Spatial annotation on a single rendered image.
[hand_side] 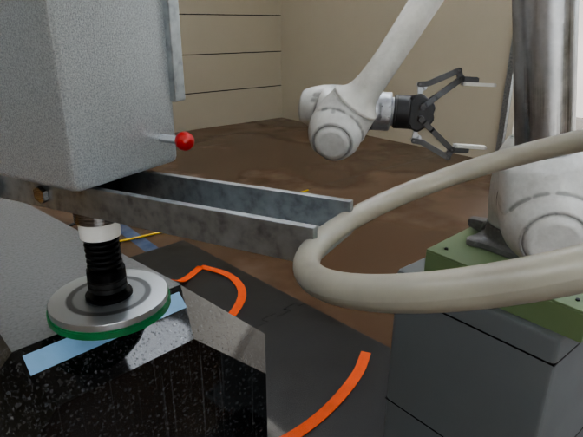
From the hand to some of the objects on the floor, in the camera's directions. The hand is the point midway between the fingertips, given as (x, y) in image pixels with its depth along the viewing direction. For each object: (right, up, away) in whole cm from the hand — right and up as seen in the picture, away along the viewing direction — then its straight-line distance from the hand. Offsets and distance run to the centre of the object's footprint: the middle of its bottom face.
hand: (484, 116), depth 112 cm
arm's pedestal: (+11, -111, +40) cm, 118 cm away
